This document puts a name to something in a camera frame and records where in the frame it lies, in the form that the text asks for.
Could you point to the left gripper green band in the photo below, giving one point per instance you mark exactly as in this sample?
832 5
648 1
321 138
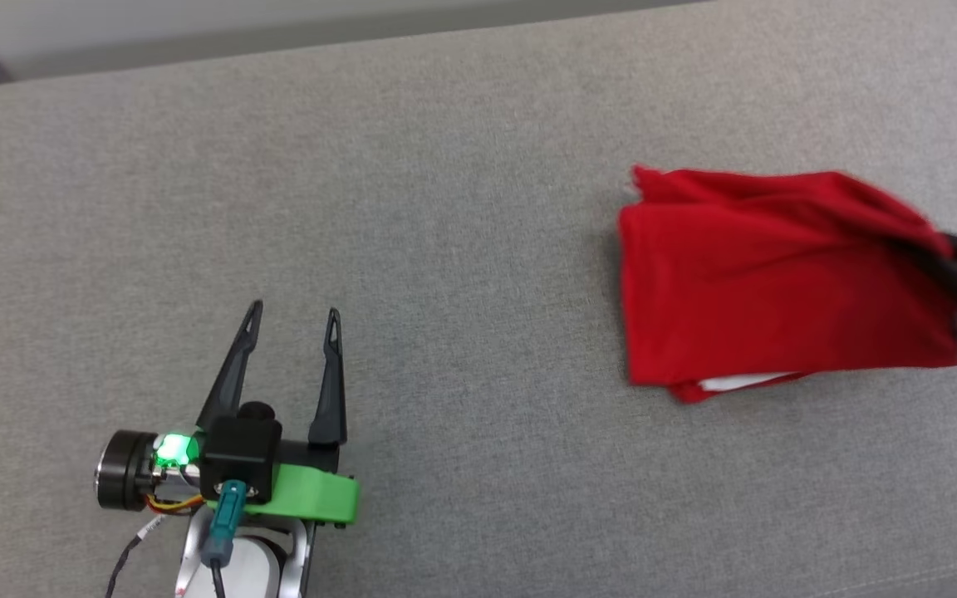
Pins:
312 494

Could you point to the red basketball jersey white trim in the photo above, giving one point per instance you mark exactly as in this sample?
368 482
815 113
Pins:
777 282

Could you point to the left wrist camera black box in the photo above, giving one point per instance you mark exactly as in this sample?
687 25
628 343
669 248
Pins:
242 453

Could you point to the left gripper black cylindrical motor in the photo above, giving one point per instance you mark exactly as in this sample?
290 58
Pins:
125 469

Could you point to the grey fabric sofa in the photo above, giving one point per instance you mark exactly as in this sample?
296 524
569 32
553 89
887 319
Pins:
445 249

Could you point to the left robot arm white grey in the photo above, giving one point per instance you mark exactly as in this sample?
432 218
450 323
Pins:
254 565

